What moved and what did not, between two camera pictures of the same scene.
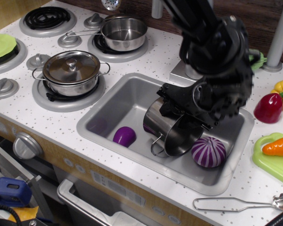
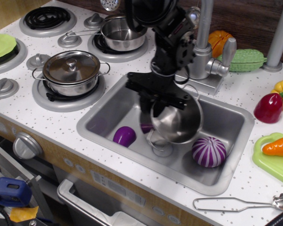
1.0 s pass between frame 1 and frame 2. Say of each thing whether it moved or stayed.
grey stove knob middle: stayed
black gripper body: moved
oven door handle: stayed
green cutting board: stayed
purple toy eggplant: stayed
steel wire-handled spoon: stayed
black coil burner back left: stayed
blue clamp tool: stayed
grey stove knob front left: stayed
